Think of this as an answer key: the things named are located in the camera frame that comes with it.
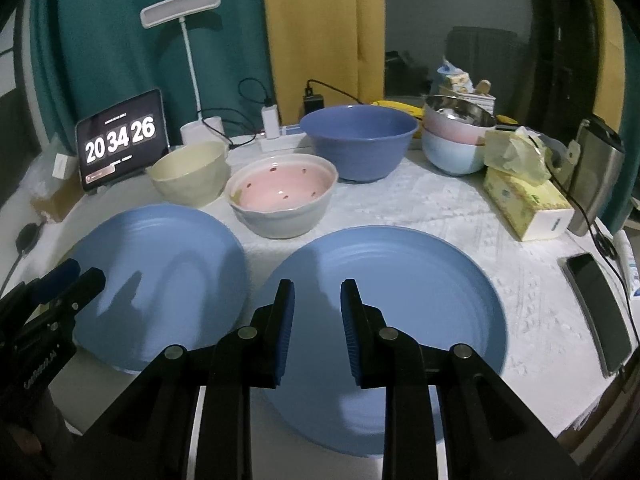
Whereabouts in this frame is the yellow curtain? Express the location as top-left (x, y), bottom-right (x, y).
top-left (264, 0), bottom-right (385, 124)

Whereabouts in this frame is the brown cardboard box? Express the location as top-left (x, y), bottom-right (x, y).
top-left (30, 178), bottom-right (84, 223)

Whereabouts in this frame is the steel tumbler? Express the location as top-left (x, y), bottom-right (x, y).
top-left (568, 115), bottom-right (625, 236)

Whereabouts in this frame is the yellow tissue pack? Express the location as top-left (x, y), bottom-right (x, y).
top-left (484, 127), bottom-right (574, 242)

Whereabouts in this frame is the light blue bowl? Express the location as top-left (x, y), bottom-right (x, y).
top-left (421, 128), bottom-right (485, 176)

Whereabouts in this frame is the pink dotted ceramic bowl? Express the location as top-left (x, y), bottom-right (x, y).
top-left (224, 153), bottom-right (338, 240)

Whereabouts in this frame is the white container with clutter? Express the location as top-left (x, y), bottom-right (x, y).
top-left (437, 58), bottom-right (496, 114)

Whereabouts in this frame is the dark blue plastic bowl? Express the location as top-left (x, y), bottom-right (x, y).
top-left (299, 104), bottom-right (419, 183)

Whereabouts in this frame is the small white box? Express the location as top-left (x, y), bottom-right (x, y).
top-left (52, 153), bottom-right (78, 181)

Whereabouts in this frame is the tablet showing clock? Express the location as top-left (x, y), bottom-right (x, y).
top-left (75, 89), bottom-right (169, 193)

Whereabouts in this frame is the white textured tablecloth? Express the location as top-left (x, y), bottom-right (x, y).
top-left (51, 148), bottom-right (613, 435)

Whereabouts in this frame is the black cable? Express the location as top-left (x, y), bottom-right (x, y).
top-left (539, 154), bottom-right (634, 321)

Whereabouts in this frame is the yellow snack packet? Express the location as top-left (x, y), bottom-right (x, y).
top-left (372, 100), bottom-right (424, 120)

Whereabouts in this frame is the blue plastic plate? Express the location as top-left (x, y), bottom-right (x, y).
top-left (70, 204), bottom-right (250, 373)
top-left (255, 226), bottom-right (508, 457)

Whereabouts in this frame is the teal curtain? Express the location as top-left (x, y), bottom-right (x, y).
top-left (28, 0), bottom-right (273, 150)

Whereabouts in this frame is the black charger plug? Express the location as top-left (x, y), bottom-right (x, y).
top-left (303, 87), bottom-right (324, 115)

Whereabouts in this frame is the black round puck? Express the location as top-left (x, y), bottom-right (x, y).
top-left (15, 222), bottom-right (43, 257)

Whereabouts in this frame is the pink bowl with steel liner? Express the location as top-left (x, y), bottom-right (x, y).
top-left (422, 94), bottom-right (497, 145)

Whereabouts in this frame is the white tube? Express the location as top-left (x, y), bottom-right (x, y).
top-left (613, 230), bottom-right (640, 299)

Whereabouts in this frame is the white charger plug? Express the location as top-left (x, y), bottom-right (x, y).
top-left (260, 104), bottom-right (281, 140)

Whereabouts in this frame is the black smartphone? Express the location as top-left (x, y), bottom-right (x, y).
top-left (559, 252), bottom-right (632, 377)

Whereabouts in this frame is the cream ceramic bowl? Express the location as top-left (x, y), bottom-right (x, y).
top-left (146, 141), bottom-right (231, 208)

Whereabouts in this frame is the white power strip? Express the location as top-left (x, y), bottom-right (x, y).
top-left (258, 125), bottom-right (311, 153)

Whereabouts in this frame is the white desk lamp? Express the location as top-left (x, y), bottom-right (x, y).
top-left (139, 0), bottom-right (231, 149)

